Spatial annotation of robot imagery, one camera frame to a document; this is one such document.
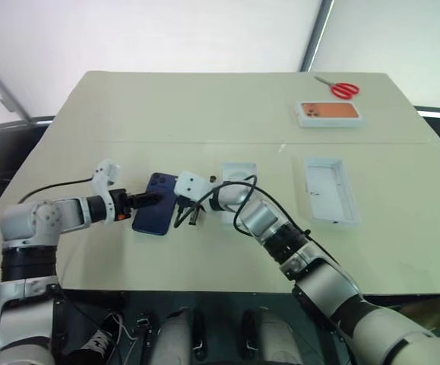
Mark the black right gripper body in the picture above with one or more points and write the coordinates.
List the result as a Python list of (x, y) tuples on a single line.
[(187, 204)]

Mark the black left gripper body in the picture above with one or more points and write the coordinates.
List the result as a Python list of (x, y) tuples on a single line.
[(121, 203)]

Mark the dark blue smartphone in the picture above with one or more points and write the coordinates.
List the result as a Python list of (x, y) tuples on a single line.
[(159, 216)]

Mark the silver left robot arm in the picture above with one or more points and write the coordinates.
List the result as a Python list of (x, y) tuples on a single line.
[(39, 216)]

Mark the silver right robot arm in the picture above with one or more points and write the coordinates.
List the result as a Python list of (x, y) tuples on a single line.
[(330, 285)]

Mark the white box inner tray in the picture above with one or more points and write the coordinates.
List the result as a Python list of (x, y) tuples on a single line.
[(238, 171)]

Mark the open white phone box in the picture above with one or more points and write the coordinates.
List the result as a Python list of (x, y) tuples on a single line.
[(331, 190)]

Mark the white lid with phone print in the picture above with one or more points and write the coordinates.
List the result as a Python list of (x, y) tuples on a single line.
[(331, 113)]

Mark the grey rounded robot leg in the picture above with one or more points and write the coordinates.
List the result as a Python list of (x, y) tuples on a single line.
[(176, 336)]

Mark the black and white sneaker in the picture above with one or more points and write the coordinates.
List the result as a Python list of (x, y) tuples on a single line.
[(100, 336)]

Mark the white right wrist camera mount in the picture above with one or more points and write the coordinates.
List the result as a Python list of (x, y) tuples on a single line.
[(192, 185)]

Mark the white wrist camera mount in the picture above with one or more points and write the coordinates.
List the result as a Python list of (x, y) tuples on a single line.
[(103, 173), (192, 185)]

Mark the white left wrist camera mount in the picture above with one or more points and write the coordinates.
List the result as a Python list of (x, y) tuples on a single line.
[(103, 173)]

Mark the grey metal window frame bar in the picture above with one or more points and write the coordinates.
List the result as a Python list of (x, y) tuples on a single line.
[(3, 89)]

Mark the dark window frame bar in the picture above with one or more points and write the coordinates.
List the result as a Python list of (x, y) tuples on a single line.
[(316, 34)]

